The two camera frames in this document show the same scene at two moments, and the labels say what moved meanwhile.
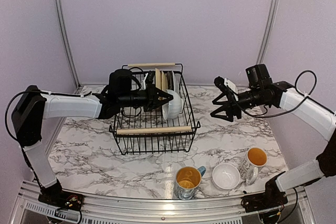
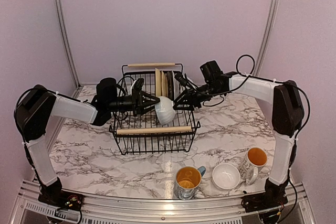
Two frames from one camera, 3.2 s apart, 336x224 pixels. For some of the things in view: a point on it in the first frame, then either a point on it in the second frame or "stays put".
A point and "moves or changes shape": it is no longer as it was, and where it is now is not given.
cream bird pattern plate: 163,81 stays put
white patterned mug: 255,159 stays put
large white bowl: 173,108 moves or changes shape
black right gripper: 229,103 -> 191,98
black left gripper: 152,98 -> 136,97
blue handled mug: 187,179 stays put
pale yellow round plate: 158,78 stays put
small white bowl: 226,176 stays put
